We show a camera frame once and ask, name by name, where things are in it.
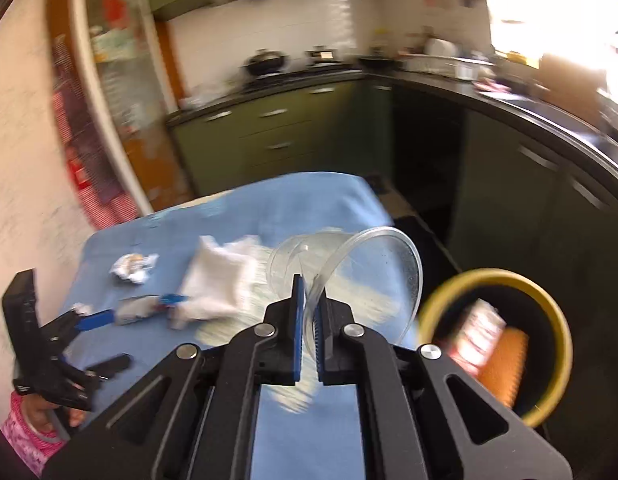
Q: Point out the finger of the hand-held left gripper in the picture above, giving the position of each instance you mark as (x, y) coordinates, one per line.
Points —
(96, 320)
(111, 366)

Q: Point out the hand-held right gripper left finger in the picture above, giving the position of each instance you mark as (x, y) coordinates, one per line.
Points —
(299, 330)

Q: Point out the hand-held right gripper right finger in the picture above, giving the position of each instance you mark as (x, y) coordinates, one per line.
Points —
(320, 345)

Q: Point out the white printed snack wrapper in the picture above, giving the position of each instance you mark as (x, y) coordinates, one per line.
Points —
(139, 308)

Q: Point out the clear plastic cup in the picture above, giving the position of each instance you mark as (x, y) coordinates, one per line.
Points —
(379, 270)

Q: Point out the red and white milk carton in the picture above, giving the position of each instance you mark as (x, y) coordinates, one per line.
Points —
(476, 337)

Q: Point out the yellow rimmed black bin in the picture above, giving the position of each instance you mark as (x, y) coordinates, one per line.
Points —
(559, 340)

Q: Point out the person's left forearm pink sleeve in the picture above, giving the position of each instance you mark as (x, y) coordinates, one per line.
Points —
(24, 445)

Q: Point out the person's left hand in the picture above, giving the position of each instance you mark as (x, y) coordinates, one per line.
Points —
(36, 412)

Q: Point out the crumpled white food wrapper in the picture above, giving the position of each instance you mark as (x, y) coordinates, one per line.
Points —
(134, 267)

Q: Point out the white paper towel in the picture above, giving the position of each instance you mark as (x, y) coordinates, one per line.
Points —
(214, 280)

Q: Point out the red checked apron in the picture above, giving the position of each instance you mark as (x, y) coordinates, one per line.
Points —
(109, 210)

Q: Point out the blue printed tablecloth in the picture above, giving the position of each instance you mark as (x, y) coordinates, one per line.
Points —
(289, 200)

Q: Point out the white floral curtain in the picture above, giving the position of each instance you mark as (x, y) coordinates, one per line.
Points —
(24, 185)

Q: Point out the orange ribbed sponge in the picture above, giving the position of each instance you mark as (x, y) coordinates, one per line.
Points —
(506, 365)

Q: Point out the purple checked apron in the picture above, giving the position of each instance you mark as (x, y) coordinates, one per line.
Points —
(76, 125)

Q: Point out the green kitchen base cabinet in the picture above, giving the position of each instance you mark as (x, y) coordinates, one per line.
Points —
(289, 130)

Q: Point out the sliding glass door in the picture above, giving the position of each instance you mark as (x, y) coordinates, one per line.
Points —
(119, 85)

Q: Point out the dark kitchen base cabinet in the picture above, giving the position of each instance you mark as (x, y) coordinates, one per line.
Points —
(514, 200)

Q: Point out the clear plastic bag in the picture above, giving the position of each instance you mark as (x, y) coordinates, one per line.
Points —
(204, 97)

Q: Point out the black wok with lid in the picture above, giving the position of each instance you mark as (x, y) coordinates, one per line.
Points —
(266, 62)

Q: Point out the black frying pan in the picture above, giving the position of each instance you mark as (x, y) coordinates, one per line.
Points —
(381, 63)

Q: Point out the white dish rack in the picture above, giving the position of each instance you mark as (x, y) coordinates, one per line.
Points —
(449, 66)

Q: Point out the cardboard box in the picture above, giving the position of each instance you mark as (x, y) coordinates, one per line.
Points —
(571, 80)

